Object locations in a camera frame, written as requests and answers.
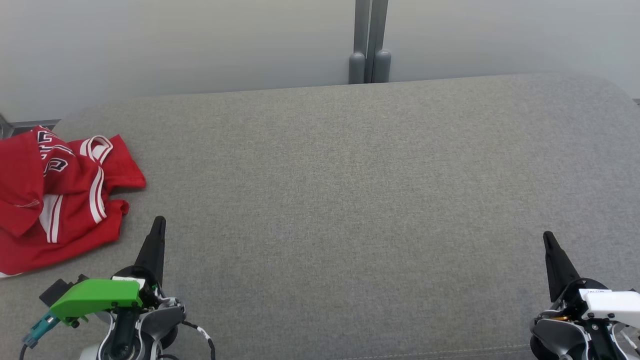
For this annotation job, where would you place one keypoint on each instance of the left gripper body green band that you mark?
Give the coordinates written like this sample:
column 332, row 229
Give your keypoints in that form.
column 100, row 297

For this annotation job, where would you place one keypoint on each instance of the red white basketball jersey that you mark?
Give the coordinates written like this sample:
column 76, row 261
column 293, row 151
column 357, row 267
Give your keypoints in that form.
column 80, row 200

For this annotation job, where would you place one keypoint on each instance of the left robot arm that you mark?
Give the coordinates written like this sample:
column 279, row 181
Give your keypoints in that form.
column 160, row 322

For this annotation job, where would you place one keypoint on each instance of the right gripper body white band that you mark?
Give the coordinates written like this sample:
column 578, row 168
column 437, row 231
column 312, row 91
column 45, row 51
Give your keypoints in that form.
column 615, row 305

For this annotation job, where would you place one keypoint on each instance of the grey metal corner frame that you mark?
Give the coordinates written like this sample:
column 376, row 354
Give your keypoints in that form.
column 30, row 125

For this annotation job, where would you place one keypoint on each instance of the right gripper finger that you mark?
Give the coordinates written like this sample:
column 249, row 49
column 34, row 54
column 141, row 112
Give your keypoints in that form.
column 559, row 270

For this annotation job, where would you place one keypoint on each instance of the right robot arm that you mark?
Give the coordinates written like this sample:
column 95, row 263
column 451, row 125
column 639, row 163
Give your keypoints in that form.
column 557, row 335

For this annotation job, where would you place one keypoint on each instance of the grey metal post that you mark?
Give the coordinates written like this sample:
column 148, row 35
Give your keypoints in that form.
column 382, row 65
column 357, row 67

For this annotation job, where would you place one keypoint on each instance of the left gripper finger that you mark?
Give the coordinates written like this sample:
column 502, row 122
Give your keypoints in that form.
column 152, row 250

